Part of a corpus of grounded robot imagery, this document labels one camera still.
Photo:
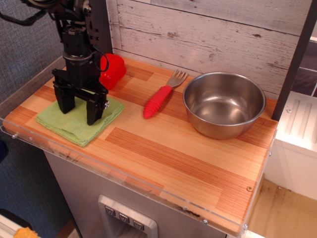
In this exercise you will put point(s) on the fork with red handle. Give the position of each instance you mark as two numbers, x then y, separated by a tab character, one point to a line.
156	101

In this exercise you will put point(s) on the stainless steel bowl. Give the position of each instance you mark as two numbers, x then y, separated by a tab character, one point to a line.
223	105

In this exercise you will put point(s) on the grey toy fridge cabinet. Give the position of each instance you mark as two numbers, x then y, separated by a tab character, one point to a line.
82	189

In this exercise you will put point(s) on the clear acrylic edge guard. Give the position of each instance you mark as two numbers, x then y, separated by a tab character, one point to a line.
212	181

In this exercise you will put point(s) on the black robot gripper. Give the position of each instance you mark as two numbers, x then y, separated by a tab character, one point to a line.
81	79

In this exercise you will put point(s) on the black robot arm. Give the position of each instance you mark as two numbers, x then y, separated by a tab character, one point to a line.
82	55

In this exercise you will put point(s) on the silver dispenser panel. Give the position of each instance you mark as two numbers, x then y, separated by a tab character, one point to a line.
126	218

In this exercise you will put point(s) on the white toy sink unit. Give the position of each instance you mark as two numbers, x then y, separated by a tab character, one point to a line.
292	161

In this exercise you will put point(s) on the yellow object bottom left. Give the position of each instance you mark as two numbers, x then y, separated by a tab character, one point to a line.
25	233

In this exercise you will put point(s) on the dark right frame post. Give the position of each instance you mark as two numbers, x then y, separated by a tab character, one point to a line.
296	60

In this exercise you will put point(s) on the green cloth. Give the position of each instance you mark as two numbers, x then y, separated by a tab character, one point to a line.
73	125

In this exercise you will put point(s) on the red toy bell pepper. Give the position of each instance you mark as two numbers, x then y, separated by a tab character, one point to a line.
116	70

